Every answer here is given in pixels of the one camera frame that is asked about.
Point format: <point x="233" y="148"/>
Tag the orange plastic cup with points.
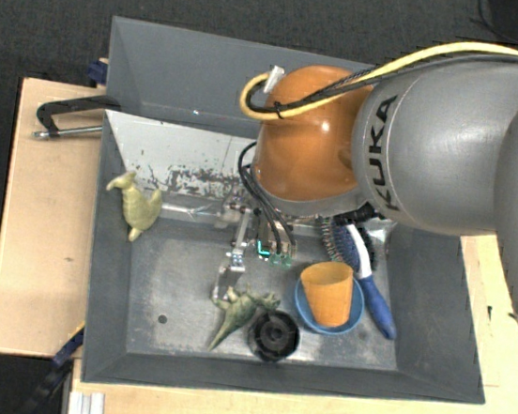
<point x="329" y="293"/>

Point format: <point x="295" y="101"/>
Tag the pale wood board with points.
<point x="43" y="230"/>

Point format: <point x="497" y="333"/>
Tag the black round plastic part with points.
<point x="273" y="336"/>

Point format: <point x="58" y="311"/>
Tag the blue and white hairbrush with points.
<point x="376" y="304"/>

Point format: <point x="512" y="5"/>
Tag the black cylinder on white bracket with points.
<point x="356" y="213"/>

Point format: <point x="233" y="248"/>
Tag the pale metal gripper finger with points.
<point x="230" y="277"/>

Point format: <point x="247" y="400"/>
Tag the dark green toy dinosaur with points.
<point x="239" y="313"/>

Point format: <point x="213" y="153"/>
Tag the grey metal bin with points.
<point x="177" y="328"/>

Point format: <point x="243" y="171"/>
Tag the blue bowl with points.
<point x="355" y="309"/>

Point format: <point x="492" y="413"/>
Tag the pale yellow-green toy dinosaur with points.
<point x="138" y="208"/>

